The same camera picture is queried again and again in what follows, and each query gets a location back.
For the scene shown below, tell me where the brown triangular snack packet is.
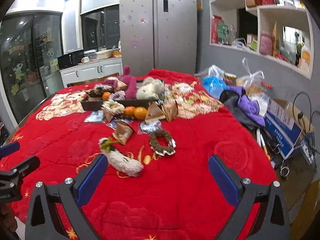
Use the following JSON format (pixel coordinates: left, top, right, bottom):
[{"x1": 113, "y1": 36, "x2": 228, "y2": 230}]
[{"x1": 112, "y1": 121, "x2": 134, "y2": 145}]

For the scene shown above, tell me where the brown knitted scrunchie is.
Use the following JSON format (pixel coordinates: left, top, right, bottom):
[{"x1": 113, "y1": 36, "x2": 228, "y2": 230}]
[{"x1": 149, "y1": 129, "x2": 176, "y2": 157}]

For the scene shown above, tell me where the black rectangular tray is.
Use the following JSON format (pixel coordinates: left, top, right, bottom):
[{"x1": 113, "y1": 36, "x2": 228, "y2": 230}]
[{"x1": 81, "y1": 77, "x2": 165, "y2": 111}]

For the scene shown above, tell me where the blue white cardboard box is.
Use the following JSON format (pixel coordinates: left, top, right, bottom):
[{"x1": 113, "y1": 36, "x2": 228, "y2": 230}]
[{"x1": 264, "y1": 98, "x2": 315, "y2": 163}]

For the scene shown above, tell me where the white kitchen cabinet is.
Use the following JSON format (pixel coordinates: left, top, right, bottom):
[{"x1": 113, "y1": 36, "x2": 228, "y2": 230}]
[{"x1": 60, "y1": 57, "x2": 123, "y2": 88}]

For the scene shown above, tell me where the dark glass sliding door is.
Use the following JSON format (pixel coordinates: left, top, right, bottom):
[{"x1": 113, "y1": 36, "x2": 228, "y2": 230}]
[{"x1": 1, "y1": 12, "x2": 63, "y2": 122}]

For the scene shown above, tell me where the orange mandarin in tray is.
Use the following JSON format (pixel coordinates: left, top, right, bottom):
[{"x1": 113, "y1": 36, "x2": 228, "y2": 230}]
[{"x1": 101, "y1": 92, "x2": 112, "y2": 100}]

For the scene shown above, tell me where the black microwave oven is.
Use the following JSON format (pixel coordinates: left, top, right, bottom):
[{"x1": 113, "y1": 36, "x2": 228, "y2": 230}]
[{"x1": 57, "y1": 49, "x2": 84, "y2": 69}]

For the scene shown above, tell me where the purple cloth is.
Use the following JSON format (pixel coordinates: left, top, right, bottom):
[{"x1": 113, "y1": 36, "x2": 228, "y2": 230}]
[{"x1": 229, "y1": 86, "x2": 265, "y2": 127}]

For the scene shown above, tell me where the orange mandarin left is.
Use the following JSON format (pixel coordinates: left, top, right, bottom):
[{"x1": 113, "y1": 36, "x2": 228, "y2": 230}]
[{"x1": 124, "y1": 106, "x2": 136, "y2": 116}]

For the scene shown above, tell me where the purple knitted scrunchie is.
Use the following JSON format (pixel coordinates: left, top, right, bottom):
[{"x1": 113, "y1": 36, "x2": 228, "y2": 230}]
[{"x1": 109, "y1": 90, "x2": 125, "y2": 101}]

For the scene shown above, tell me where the orange mandarin right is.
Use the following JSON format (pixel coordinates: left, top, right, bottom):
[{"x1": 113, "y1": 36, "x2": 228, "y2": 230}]
[{"x1": 134, "y1": 107, "x2": 147, "y2": 120}]

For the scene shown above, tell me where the magenta plush rabbit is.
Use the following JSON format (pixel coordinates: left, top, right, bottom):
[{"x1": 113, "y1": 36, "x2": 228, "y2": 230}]
[{"x1": 103, "y1": 66, "x2": 138, "y2": 99}]

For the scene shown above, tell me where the silver foil sticker packet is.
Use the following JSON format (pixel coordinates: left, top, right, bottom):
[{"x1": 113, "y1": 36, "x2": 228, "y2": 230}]
[{"x1": 139, "y1": 120, "x2": 162, "y2": 134}]

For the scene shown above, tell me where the clear plastic bag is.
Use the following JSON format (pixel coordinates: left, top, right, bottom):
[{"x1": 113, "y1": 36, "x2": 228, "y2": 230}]
[{"x1": 236, "y1": 57, "x2": 265, "y2": 95}]

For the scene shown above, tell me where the red bear print blanket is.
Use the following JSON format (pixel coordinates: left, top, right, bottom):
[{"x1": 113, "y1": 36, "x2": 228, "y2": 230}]
[{"x1": 1, "y1": 70, "x2": 277, "y2": 239}]

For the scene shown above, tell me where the blue plastic bag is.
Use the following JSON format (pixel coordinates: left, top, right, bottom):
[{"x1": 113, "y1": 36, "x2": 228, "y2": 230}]
[{"x1": 202, "y1": 76, "x2": 229, "y2": 99}]

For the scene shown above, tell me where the cream plush bunny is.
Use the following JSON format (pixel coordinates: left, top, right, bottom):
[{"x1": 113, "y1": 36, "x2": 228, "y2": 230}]
[{"x1": 136, "y1": 77, "x2": 165, "y2": 100}]

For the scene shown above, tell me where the pink pouch on shelf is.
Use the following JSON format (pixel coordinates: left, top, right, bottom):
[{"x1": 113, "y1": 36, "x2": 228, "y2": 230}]
[{"x1": 259, "y1": 31, "x2": 273, "y2": 55}]

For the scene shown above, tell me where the silver double door refrigerator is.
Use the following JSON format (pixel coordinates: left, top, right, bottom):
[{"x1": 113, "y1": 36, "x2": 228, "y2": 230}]
[{"x1": 119, "y1": 0, "x2": 197, "y2": 76}]

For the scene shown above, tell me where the red box on shelf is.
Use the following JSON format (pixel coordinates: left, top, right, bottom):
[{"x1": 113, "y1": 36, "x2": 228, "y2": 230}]
[{"x1": 210, "y1": 15, "x2": 224, "y2": 44}]

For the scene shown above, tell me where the white wall shelf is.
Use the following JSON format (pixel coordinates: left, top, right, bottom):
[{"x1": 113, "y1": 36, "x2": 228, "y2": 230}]
[{"x1": 209, "y1": 0, "x2": 314, "y2": 79}]

